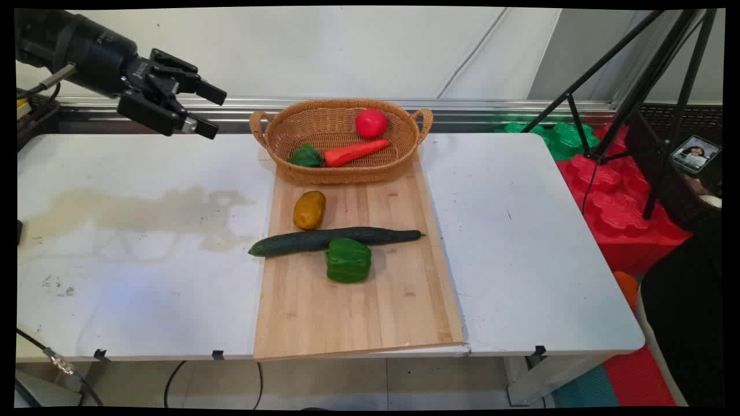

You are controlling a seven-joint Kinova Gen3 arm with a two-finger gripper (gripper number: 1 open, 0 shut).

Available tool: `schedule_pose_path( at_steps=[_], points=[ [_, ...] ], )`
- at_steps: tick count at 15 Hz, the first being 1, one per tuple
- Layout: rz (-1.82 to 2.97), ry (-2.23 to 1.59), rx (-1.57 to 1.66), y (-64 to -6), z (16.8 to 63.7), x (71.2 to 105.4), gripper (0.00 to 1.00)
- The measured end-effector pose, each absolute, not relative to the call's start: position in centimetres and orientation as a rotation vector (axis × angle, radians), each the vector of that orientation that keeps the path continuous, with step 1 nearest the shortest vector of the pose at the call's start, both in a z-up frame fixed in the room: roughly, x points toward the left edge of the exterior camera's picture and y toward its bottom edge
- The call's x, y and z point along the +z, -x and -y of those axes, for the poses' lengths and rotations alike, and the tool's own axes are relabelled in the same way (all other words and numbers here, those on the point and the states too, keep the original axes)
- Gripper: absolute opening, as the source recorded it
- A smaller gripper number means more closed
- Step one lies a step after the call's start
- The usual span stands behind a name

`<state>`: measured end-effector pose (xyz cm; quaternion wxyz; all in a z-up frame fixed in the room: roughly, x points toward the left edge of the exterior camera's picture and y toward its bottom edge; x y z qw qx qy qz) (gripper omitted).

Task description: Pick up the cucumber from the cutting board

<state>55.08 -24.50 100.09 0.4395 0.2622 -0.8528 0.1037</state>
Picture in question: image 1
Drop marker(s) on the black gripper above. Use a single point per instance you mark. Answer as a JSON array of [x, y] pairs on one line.
[[87, 52]]

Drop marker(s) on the long dark green cucumber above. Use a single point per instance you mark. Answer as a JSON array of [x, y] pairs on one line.
[[324, 239]]

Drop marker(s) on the black equipment with yellow label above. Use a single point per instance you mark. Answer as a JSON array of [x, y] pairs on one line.
[[34, 115]]

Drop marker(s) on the woven wicker basket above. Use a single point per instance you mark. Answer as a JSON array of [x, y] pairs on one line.
[[335, 124]]

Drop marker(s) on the brown toy potato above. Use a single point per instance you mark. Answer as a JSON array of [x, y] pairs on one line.
[[309, 210]]

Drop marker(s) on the orange carrot with green top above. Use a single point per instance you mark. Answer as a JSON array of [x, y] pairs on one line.
[[352, 152]]

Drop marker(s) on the red toy tomato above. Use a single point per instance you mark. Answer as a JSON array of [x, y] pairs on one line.
[[371, 123]]

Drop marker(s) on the green bell pepper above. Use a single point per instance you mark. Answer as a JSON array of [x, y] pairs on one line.
[[348, 263]]

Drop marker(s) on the black table edge clip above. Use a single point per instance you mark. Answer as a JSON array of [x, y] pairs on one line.
[[540, 350], [100, 354], [218, 354]]

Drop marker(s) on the wooden cutting board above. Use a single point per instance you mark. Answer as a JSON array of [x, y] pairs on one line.
[[347, 318]]

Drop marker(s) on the green foam block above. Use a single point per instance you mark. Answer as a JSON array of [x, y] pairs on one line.
[[563, 141]]

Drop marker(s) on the red foam blocks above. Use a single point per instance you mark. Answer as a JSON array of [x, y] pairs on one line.
[[613, 219]]

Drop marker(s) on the white table leg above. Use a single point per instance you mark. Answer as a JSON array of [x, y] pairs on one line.
[[532, 384]]

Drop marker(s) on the black tripod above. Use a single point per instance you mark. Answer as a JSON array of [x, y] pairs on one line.
[[640, 86]]

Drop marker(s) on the teal floor mat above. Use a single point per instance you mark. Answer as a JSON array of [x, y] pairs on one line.
[[584, 390]]

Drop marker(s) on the black mesh panel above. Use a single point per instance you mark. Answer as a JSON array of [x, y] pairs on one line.
[[694, 118]]

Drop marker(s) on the smartphone on tripod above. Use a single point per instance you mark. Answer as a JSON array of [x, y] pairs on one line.
[[695, 154]]

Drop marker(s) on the red floor mat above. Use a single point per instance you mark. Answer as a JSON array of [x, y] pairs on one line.
[[639, 381]]

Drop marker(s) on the person in black clothes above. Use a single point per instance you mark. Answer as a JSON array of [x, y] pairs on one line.
[[685, 323]]

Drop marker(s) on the aluminium wall rail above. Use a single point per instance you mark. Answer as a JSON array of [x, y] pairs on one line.
[[491, 110]]

